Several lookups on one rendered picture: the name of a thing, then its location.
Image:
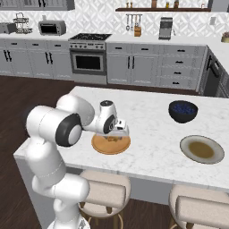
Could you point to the brown chicken drumstick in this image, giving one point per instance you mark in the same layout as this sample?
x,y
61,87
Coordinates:
x,y
113,139

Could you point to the grey round plate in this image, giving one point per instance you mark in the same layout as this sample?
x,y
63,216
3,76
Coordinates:
x,y
184,149

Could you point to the black dishwasher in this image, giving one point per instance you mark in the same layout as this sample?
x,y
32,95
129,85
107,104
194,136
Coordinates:
x,y
212,77

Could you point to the round wooden plate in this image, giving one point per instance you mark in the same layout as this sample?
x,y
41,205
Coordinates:
x,y
103,147

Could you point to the small yellow bottle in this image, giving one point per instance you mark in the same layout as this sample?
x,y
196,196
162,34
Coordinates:
x,y
167,5

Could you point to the grey cupboard and drawer run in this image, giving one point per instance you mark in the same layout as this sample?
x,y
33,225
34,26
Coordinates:
x,y
149,65

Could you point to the small brown shaker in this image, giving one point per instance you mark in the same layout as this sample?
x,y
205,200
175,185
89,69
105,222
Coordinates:
x,y
127,5
131,5

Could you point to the brown jar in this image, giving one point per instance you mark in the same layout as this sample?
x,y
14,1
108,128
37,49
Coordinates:
x,y
154,4

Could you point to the white wall socket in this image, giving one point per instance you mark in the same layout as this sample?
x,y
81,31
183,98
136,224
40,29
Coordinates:
x,y
212,21

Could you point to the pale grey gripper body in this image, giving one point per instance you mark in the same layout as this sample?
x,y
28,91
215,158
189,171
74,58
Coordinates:
x,y
120,133

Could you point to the grey base cupboard run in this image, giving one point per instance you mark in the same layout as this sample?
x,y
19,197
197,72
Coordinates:
x,y
32,59

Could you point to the small brown bottle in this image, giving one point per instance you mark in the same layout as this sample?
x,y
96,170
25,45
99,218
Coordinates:
x,y
176,4

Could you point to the silver toaster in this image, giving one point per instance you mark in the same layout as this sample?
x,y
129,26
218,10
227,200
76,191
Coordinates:
x,y
7,28

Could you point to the wooden knife block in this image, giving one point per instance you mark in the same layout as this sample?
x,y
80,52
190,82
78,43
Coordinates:
x,y
137,31

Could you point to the grey wall cupboards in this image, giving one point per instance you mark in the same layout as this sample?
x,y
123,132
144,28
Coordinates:
x,y
35,4

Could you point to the black bowl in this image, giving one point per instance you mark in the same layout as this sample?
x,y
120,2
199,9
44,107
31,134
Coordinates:
x,y
182,114

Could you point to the rail with hanging tools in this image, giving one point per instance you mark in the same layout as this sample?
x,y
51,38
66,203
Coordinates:
x,y
134,21

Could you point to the silver toaster oven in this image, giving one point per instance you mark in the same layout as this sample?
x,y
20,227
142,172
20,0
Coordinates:
x,y
52,28

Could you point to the grey wall cupboard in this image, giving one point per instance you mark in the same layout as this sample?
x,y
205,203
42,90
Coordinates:
x,y
219,5

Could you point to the dark wooden wall shelf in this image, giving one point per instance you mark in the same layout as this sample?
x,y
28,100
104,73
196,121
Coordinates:
x,y
162,10

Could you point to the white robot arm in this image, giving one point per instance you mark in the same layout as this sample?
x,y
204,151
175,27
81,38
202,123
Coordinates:
x,y
50,131

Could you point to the beige cushioned bar stool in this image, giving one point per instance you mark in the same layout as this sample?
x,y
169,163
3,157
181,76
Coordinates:
x,y
106,190
199,208

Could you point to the potted plant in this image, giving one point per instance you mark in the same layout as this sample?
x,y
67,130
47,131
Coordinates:
x,y
225,38

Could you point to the silver oven with hob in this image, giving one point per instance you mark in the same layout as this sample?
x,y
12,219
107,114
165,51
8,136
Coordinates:
x,y
88,62

